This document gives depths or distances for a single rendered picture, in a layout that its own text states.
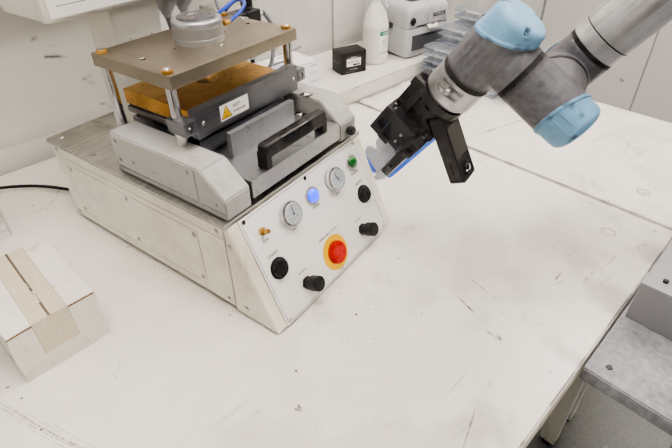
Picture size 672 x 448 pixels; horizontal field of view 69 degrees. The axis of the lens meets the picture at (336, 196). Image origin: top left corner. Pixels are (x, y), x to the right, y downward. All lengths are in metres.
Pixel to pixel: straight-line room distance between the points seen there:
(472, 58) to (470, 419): 0.46
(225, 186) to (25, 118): 0.75
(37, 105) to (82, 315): 0.67
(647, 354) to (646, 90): 2.31
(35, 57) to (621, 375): 1.29
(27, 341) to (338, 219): 0.49
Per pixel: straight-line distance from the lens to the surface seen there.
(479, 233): 0.98
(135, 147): 0.79
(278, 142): 0.72
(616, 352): 0.85
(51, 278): 0.84
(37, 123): 1.37
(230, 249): 0.72
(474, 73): 0.67
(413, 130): 0.75
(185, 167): 0.71
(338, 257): 0.83
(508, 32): 0.64
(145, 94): 0.84
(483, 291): 0.86
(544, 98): 0.66
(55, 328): 0.80
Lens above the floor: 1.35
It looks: 35 degrees down
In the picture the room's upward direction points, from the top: 1 degrees counter-clockwise
